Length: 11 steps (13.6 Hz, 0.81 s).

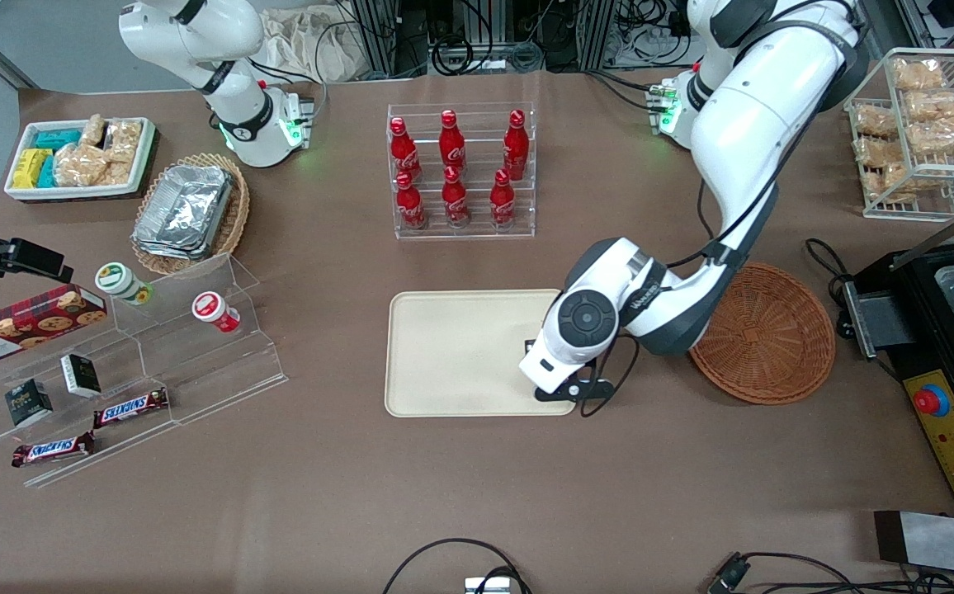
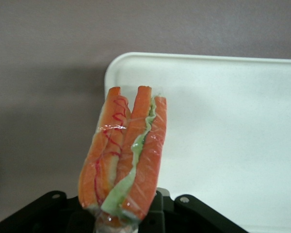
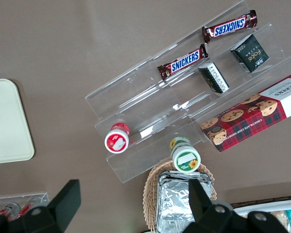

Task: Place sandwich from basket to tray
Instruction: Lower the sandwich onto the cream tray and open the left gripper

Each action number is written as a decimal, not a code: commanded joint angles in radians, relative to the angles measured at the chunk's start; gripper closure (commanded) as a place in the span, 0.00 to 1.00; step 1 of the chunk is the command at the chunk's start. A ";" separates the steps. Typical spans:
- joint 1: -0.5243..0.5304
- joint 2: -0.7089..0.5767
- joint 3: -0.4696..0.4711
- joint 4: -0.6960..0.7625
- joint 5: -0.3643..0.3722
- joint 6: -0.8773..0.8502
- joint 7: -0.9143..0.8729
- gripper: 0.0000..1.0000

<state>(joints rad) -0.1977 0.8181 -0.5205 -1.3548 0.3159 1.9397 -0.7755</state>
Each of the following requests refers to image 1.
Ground black appliance power cable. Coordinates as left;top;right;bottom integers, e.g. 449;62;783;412
805;238;856;341

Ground red cola bottle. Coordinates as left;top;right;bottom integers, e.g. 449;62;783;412
503;109;531;182
442;165;471;229
394;171;428;232
439;110;467;171
389;116;423;183
489;168;517;229

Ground beige cloth bag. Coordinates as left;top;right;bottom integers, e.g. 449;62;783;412
261;7;364;83

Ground white rectangular snack bin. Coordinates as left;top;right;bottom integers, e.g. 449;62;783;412
4;117;158;202

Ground red lidded yogurt cup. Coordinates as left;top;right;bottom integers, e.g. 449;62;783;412
191;291;242;334

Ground clear acrylic stepped stand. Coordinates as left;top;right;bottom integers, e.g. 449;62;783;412
0;253;289;489

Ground black looped table cable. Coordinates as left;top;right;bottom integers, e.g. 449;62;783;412
382;538;532;594

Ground oval tan wicker basket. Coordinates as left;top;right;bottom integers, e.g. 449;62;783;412
130;153;251;277

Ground small black white box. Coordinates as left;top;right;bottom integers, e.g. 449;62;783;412
4;378;54;428
60;353;103;399

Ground green lidded yogurt cup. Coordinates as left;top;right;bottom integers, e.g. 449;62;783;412
95;262;153;307

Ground aluminium frame post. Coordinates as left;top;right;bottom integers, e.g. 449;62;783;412
349;0;400;77
583;0;620;72

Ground red emergency stop button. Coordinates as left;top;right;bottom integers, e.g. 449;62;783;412
914;384;951;418

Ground yellow snack packet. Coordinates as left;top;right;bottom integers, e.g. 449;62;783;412
12;148;53;190

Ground black coiled cable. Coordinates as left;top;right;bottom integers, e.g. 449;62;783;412
431;36;475;76

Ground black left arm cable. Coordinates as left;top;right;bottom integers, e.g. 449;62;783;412
579;124;785;418

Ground clear wire-edged snack basket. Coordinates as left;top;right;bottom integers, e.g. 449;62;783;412
844;48;954;222

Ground clear acrylic bottle rack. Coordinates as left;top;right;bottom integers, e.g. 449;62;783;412
386;102;536;241

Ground black plug with cable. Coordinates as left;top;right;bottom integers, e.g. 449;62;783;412
706;551;954;594

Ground round brown wicker basket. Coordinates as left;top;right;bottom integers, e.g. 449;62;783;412
687;262;837;405

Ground beige rectangular serving tray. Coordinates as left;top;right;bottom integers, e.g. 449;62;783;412
385;289;579;418

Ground red tartan cookie box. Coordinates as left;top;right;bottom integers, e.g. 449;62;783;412
0;283;108;369

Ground black appliance with yellow panel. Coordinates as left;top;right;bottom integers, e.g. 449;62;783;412
842;194;954;521

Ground grey flat metal plate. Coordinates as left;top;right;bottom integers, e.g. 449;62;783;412
873;510;954;578

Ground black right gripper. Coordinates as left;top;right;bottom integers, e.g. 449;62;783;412
0;238;74;283

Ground brown snickers bar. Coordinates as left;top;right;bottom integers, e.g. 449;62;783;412
12;431;96;469
93;388;170;430

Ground silver foil container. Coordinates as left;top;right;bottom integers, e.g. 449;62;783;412
136;165;235;250
131;231;218;262

